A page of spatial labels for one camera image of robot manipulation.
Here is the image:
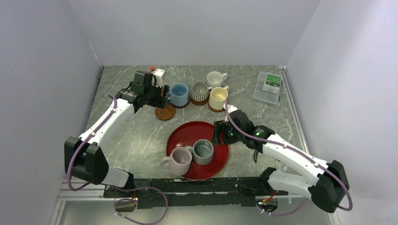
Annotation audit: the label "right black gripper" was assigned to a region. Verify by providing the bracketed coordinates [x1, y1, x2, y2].
[211, 119, 245, 145]

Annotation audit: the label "blue mug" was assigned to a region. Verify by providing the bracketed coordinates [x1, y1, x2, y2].
[168, 83, 189, 106]

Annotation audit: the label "brown coaster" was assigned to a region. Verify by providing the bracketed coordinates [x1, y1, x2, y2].
[155, 103, 176, 121]
[190, 97, 209, 106]
[207, 104, 225, 113]
[172, 101, 190, 108]

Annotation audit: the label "cream yellow mug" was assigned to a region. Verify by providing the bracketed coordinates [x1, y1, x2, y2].
[208, 86, 229, 109]

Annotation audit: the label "grey-green mug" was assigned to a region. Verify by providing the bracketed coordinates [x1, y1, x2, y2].
[185, 139, 214, 165]

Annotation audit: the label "grey ribbed mug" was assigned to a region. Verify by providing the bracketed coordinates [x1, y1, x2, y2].
[191, 82, 213, 102]

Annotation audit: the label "white mug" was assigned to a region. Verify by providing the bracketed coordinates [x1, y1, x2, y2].
[206, 71, 228, 88]

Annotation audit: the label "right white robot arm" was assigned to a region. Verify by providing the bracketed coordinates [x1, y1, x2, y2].
[211, 105, 353, 213]

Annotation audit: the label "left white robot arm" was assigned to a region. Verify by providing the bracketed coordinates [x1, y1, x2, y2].
[64, 68, 169, 197]

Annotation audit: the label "red round tray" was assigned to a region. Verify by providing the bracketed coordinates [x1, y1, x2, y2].
[166, 121, 229, 180]

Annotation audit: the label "lilac mug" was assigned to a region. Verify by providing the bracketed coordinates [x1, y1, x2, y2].
[160, 147, 192, 176]

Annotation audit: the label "clear plastic parts box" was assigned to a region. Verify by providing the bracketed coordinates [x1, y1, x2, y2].
[253, 72, 283, 105]

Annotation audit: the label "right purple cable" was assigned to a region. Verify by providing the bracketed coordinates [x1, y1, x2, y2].
[223, 97, 353, 218]

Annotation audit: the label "purple cable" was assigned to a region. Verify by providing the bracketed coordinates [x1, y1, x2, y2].
[67, 93, 169, 225]
[223, 97, 353, 218]

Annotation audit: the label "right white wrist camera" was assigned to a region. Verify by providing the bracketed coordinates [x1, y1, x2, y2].
[225, 105, 238, 114]

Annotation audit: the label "black handled pliers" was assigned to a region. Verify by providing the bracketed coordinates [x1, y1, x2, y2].
[253, 150, 259, 163]

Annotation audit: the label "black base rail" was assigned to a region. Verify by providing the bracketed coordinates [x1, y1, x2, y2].
[103, 177, 287, 209]

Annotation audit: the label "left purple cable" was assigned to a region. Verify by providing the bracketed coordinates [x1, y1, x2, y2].
[67, 93, 169, 225]

